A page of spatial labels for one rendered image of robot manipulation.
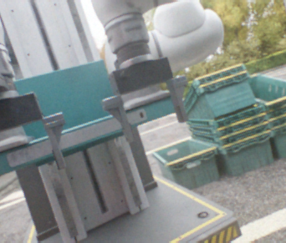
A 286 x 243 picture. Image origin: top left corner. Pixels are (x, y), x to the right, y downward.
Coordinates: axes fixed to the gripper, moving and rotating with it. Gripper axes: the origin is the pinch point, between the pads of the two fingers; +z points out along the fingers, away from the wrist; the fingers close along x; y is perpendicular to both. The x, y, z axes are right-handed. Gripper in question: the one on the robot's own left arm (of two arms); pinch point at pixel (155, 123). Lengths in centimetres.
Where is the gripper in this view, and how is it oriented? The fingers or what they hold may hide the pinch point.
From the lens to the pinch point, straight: 51.4
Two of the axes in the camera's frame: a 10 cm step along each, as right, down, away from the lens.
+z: 3.1, 9.5, 0.5
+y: 2.9, -0.5, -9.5
